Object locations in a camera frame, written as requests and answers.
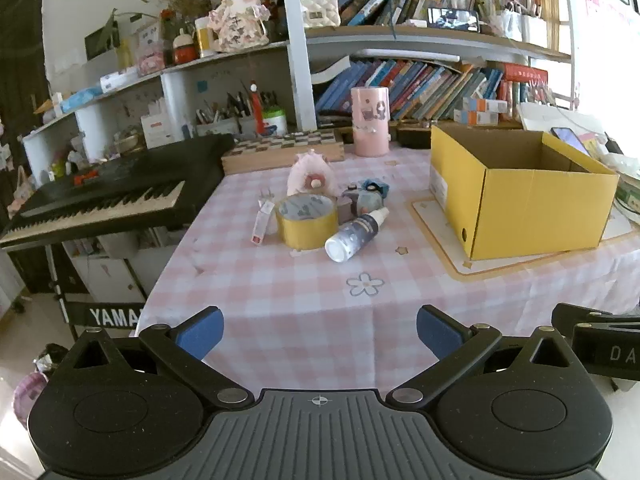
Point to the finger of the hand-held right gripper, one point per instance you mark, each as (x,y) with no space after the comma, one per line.
(567,316)

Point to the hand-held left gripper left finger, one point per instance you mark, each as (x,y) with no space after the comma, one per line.
(200,332)

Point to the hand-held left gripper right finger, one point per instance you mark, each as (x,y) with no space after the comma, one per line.
(439,332)

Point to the yellow cardboard box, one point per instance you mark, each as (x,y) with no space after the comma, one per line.
(530,205)

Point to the yellow tape roll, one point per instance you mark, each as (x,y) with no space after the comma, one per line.
(305,232)

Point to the small blue toy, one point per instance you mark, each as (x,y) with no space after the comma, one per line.
(376,187)

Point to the pink checked cloth covered desktop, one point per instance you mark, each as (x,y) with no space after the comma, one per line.
(310,305)

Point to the black keyboard stand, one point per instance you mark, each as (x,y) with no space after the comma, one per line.
(107,317)

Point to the white cabinet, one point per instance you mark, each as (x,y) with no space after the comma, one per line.
(115,270)

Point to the small white tube package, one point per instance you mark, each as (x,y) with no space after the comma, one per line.
(261,220)

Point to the green edged book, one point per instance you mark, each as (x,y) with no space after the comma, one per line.
(629,200)

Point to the small round jar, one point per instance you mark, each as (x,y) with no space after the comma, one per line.
(369,204)

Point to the small grey box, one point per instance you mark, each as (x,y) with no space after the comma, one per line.
(346,207)

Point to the black electronic keyboard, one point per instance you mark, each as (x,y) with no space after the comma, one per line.
(115,190)

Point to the smartphone with lit screen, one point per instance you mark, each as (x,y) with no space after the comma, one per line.
(571,141)

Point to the black charger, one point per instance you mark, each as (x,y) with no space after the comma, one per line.
(614,146)

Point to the pink sticky notes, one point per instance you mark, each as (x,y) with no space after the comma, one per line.
(592,139)

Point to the pink round bag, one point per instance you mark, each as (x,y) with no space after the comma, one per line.
(30,400)

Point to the pink plush toy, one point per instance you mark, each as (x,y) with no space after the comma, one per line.
(310,172)

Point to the dark brown wooden box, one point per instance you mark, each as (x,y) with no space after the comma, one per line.
(414,136)

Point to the stack of white papers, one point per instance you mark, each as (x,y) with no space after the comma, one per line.
(540,117)

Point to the wooden chessboard box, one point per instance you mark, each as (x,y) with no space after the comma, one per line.
(285,150)

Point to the white box with red label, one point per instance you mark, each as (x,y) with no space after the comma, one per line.
(156,131)

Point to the pen holder with brushes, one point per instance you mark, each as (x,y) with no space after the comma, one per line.
(220,117)

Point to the orange and white box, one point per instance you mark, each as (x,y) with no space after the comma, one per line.
(475,118)
(484,105)

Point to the green lidded white jar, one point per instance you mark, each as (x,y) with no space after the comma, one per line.
(275,122)

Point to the pink cylindrical canister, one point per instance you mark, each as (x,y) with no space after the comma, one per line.
(370,120)

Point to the row of leaning books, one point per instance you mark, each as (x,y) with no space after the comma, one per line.
(395,90)

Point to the thick red book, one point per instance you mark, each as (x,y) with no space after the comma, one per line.
(525,73)

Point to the white bookshelf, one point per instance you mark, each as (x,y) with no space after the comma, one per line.
(300,75)

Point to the pink patterned box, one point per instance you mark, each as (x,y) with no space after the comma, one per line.
(151,60)

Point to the red round doll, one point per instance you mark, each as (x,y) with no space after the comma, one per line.
(184,50)

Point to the white storage containers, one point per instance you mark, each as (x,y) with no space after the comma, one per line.
(522,27)

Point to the yellow and white cup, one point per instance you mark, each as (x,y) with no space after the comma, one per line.
(205,37)

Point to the smartphone propped on shelf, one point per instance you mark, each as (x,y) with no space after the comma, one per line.
(452,17)

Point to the green leafy plant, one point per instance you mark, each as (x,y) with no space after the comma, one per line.
(112,25)

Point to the white quilted handbag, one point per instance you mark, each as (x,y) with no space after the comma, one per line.
(320,10)

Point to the pink wall poster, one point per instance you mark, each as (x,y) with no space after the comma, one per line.
(597,5)

